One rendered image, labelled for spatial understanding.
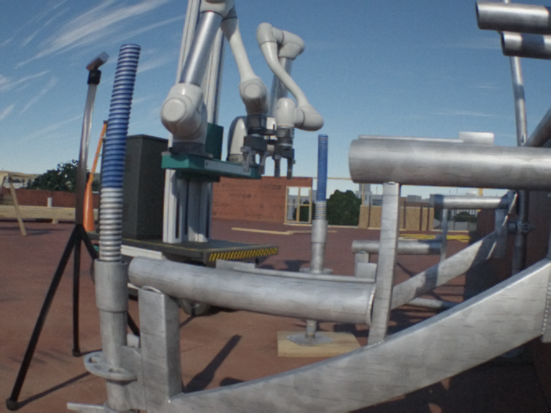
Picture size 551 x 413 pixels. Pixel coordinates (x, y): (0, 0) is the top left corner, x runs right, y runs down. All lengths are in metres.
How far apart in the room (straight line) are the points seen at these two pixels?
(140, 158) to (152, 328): 1.70
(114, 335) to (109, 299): 0.06
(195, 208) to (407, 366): 2.08
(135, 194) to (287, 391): 1.83
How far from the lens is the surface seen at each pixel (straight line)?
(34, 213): 8.20
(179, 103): 1.85
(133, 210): 2.30
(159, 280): 0.61
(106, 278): 0.69
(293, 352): 1.58
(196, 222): 2.49
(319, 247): 1.66
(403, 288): 1.60
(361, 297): 0.49
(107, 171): 0.70
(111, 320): 0.71
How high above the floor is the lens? 0.51
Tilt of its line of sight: 1 degrees up
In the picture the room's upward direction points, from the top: 3 degrees clockwise
